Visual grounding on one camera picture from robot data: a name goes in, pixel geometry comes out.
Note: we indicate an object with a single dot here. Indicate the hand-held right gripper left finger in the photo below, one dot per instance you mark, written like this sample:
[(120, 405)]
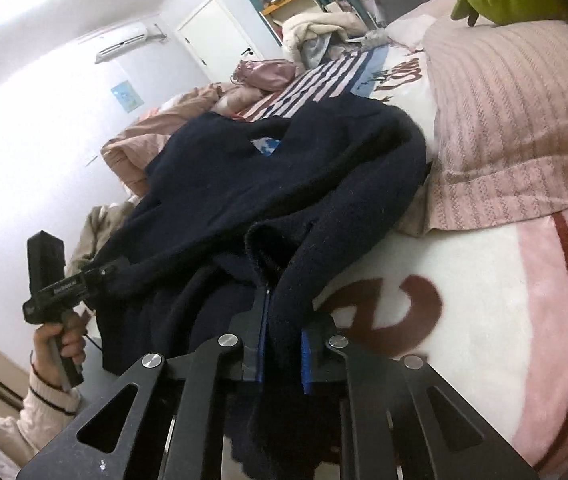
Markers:
[(263, 345)]

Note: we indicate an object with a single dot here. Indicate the white air conditioner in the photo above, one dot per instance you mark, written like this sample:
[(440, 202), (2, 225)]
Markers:
[(128, 42)]

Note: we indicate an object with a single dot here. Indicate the dark headboard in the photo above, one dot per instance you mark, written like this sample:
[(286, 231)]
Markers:
[(404, 2)]

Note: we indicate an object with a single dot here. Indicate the small blue wall poster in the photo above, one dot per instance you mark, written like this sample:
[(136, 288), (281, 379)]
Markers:
[(127, 96)]

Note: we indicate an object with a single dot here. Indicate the pink quilt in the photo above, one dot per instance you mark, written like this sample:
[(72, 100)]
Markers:
[(128, 152)]

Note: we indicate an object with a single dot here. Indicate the pink striped pillow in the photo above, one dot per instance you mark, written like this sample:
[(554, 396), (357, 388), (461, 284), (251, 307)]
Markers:
[(504, 120)]

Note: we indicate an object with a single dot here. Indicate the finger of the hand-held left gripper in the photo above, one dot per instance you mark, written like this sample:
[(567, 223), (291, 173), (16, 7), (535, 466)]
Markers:
[(111, 272)]

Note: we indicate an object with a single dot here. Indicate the white door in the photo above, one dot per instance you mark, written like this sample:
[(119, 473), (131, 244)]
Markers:
[(218, 35)]

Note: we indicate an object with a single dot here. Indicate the printed fleece blanket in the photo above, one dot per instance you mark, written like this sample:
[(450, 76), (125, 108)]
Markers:
[(489, 300)]

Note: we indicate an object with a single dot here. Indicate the pink bag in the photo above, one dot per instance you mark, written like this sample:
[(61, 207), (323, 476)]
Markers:
[(264, 74)]

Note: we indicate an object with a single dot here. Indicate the beige cloth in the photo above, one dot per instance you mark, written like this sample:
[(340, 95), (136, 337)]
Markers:
[(98, 230)]

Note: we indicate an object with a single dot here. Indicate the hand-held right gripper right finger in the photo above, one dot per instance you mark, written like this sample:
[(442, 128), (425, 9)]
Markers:
[(308, 362)]

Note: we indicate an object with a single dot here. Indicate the person's left hand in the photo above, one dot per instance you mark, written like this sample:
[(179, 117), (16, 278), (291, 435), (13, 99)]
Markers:
[(43, 355)]

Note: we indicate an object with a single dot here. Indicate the white pillow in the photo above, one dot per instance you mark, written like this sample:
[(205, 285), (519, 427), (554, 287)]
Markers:
[(411, 30)]

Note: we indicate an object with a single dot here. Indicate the navy knit sweater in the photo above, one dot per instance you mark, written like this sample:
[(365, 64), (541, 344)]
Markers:
[(264, 185)]

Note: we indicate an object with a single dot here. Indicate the beige clothes pile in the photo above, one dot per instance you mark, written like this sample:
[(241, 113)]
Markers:
[(319, 35)]

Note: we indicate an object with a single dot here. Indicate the yellow wooden shelf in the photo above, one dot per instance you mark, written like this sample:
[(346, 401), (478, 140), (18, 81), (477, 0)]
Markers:
[(289, 2)]

